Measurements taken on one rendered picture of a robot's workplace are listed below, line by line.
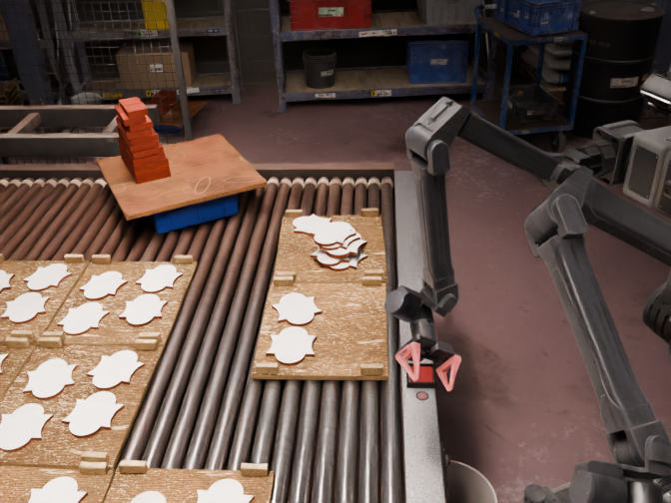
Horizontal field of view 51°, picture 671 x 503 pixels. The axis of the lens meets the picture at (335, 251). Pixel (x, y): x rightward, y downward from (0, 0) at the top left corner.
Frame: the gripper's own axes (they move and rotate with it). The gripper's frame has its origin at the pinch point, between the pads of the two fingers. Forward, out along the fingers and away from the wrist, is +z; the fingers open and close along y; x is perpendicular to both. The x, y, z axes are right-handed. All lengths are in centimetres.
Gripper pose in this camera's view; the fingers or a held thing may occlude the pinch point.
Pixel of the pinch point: (432, 381)
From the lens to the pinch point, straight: 156.8
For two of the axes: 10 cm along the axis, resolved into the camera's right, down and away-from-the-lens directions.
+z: 0.8, 7.6, -6.5
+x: 5.5, -5.7, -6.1
